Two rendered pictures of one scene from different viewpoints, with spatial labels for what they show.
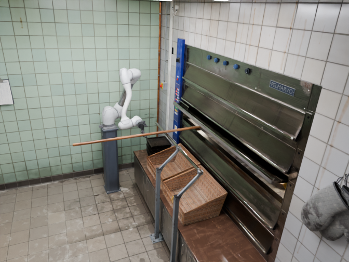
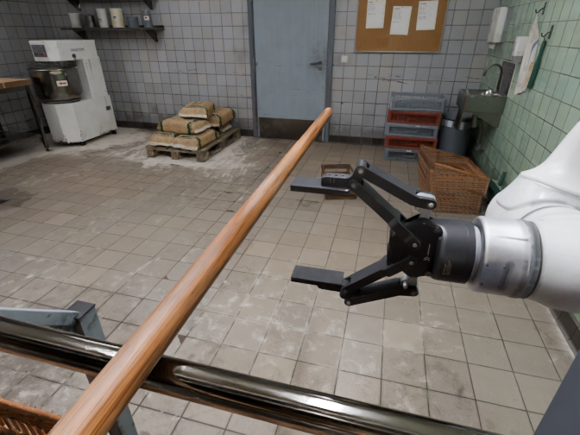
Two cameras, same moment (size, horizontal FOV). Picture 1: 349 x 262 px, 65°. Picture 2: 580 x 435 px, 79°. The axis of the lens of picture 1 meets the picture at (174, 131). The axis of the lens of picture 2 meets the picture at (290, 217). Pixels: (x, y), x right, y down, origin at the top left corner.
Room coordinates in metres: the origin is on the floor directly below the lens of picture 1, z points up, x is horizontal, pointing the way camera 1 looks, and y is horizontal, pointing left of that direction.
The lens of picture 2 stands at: (3.09, 0.00, 1.42)
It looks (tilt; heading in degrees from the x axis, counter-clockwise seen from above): 28 degrees down; 129
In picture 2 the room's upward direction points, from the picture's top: straight up
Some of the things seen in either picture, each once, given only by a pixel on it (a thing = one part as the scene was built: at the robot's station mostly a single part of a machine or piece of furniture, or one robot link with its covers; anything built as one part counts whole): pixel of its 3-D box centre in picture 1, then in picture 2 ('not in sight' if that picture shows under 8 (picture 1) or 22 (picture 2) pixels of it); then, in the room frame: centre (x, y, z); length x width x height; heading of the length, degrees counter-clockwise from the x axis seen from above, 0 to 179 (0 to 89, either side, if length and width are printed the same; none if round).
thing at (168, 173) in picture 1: (172, 165); not in sight; (2.92, 0.01, 0.72); 0.56 x 0.49 x 0.28; 25
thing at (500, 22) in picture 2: not in sight; (498, 28); (2.15, 4.58, 1.44); 0.28 x 0.11 x 0.38; 114
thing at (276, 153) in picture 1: (223, 117); not in sight; (2.51, -0.47, 1.54); 1.79 x 0.11 x 0.19; 24
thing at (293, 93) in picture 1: (232, 69); not in sight; (2.52, -0.49, 1.99); 1.80 x 0.08 x 0.21; 24
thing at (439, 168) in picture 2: not in sight; (450, 167); (2.31, 3.27, 0.32); 0.56 x 0.49 x 0.28; 122
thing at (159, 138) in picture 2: not in sight; (172, 135); (-0.98, 2.58, 0.22); 0.62 x 0.36 x 0.15; 119
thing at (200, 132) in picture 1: (221, 151); not in sight; (2.52, -0.49, 1.16); 1.80 x 0.06 x 0.04; 24
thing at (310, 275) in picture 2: not in sight; (318, 276); (2.87, 0.33, 1.12); 0.07 x 0.03 x 0.01; 25
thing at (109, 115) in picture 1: (108, 114); not in sight; (3.36, 0.87, 1.17); 0.18 x 0.16 x 0.22; 148
